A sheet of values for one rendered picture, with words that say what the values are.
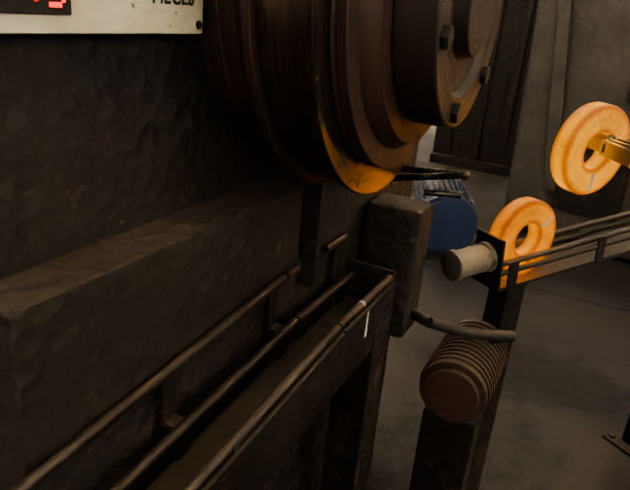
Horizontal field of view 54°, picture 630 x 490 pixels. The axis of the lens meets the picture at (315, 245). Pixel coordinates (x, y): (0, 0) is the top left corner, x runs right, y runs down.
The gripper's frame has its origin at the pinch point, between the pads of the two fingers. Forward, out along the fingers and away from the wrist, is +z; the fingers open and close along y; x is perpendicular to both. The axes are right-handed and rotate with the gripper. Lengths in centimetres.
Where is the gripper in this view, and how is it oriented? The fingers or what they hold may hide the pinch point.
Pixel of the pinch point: (594, 139)
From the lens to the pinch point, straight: 117.0
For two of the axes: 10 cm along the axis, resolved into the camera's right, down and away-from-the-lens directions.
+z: -4.7, -4.0, 7.9
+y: 8.8, -1.0, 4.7
